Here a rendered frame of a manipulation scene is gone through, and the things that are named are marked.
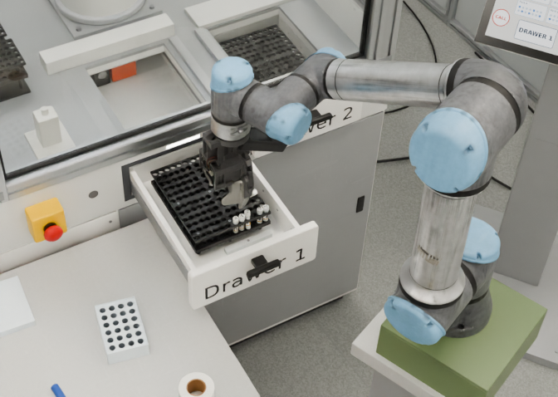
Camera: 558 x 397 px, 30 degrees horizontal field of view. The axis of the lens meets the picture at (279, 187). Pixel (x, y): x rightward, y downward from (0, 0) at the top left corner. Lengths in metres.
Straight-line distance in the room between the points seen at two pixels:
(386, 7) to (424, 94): 0.64
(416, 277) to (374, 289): 1.40
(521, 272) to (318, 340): 0.65
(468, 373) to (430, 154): 0.61
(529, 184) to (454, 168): 1.43
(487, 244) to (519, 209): 1.11
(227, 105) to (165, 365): 0.57
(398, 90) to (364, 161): 0.92
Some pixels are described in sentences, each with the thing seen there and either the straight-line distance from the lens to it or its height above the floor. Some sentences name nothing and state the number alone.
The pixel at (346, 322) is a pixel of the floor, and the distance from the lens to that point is 3.13.
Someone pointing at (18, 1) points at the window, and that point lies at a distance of 1.91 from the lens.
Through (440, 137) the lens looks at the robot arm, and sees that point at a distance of 1.54.
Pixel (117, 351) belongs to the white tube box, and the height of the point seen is 0.80.
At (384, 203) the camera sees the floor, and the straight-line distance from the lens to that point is 3.44.
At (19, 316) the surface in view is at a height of 0.78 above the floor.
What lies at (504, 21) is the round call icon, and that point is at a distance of 2.56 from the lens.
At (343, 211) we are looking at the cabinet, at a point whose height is 0.47.
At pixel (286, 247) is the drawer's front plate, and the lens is 2.12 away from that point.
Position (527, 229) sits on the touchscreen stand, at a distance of 3.10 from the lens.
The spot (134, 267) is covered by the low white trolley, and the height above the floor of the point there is 0.76.
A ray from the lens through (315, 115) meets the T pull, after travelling 2.38.
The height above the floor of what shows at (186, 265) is 0.88.
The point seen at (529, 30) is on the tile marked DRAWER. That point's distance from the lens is 2.56.
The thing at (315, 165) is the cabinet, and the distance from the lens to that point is 2.57.
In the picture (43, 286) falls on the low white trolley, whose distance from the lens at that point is 2.27.
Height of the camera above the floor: 2.54
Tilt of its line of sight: 47 degrees down
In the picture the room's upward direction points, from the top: 3 degrees clockwise
